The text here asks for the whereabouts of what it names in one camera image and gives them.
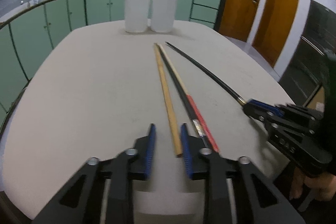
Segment plain bamboo chopstick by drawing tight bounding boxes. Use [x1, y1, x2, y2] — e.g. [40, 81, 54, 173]
[154, 43, 182, 157]

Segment red handled chopstick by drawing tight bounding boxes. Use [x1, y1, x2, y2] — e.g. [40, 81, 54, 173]
[157, 44, 220, 153]

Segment person's right hand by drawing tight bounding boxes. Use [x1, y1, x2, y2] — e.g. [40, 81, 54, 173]
[290, 168, 336, 201]

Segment black chopstick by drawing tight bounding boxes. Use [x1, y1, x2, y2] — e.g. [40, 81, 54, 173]
[165, 42, 247, 105]
[160, 49, 210, 148]

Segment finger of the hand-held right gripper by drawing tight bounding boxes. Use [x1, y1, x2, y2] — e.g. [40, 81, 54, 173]
[248, 99, 323, 122]
[243, 105, 315, 134]

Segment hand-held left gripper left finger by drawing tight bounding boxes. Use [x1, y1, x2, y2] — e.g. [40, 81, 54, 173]
[31, 123, 157, 224]

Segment white plastic utensil holder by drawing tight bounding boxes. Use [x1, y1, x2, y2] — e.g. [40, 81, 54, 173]
[124, 0, 178, 33]

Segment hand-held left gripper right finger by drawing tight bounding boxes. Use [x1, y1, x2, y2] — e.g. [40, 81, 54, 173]
[180, 123, 306, 224]

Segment green base cabinets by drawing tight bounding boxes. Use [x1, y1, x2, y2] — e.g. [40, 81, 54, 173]
[0, 0, 227, 130]

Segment plain wooden door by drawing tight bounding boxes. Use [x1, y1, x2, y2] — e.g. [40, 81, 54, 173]
[252, 0, 302, 68]

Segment cardboard box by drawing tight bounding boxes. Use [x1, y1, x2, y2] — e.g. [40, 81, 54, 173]
[306, 85, 326, 110]

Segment black glass cabinet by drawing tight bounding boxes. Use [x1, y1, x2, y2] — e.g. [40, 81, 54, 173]
[278, 0, 336, 109]

